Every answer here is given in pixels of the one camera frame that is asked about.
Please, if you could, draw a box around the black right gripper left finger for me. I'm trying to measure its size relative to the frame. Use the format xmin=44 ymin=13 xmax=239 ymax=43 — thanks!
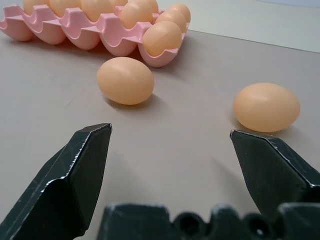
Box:
xmin=0 ymin=122 xmax=113 ymax=240

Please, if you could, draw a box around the beige egg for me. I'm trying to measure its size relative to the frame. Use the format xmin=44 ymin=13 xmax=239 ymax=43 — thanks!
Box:
xmin=48 ymin=0 xmax=82 ymax=17
xmin=154 ymin=9 xmax=188 ymax=34
xmin=168 ymin=2 xmax=192 ymax=24
xmin=142 ymin=20 xmax=183 ymax=57
xmin=128 ymin=0 xmax=160 ymax=15
xmin=96 ymin=56 xmax=155 ymax=106
xmin=233 ymin=82 xmax=301 ymax=133
xmin=119 ymin=1 xmax=154 ymax=30
xmin=22 ymin=0 xmax=51 ymax=13
xmin=80 ymin=0 xmax=121 ymax=23

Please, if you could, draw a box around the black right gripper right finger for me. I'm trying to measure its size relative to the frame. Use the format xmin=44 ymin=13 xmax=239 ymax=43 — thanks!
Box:
xmin=229 ymin=129 xmax=320 ymax=221

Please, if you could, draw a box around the pink plastic egg tray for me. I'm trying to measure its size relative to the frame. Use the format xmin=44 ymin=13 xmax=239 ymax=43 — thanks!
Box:
xmin=0 ymin=4 xmax=187 ymax=68

